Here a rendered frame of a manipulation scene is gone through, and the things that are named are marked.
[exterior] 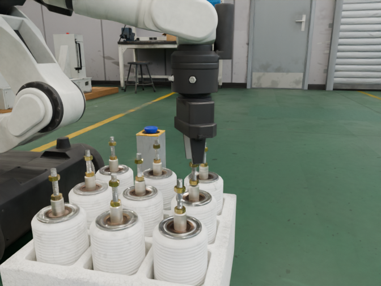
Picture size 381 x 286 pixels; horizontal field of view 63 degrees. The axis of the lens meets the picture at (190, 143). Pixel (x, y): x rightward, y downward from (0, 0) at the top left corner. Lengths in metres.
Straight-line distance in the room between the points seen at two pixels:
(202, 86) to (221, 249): 0.31
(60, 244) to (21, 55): 0.56
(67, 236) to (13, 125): 0.45
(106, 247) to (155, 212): 0.15
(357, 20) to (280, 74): 1.35
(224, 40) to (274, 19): 5.02
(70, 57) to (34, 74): 3.36
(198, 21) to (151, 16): 0.08
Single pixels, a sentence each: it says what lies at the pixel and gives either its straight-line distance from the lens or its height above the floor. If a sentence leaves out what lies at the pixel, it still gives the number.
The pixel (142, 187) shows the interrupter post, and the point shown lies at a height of 0.27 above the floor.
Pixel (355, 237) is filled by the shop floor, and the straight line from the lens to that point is 1.12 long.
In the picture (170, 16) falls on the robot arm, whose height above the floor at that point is 0.60.
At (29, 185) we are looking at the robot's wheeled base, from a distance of 1.01.
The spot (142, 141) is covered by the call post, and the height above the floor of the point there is 0.29.
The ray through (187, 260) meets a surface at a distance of 0.54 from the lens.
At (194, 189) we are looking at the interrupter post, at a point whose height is 0.28.
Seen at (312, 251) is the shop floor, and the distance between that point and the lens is 1.01.
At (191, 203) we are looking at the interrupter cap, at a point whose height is 0.25.
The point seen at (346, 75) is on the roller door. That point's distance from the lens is 5.68.
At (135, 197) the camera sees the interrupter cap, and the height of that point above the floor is 0.25.
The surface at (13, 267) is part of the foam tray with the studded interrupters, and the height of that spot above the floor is 0.18.
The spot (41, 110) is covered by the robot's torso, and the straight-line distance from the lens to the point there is 0.91.
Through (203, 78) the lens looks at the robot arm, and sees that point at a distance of 0.56.
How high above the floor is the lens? 0.54
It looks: 16 degrees down
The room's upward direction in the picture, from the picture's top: straight up
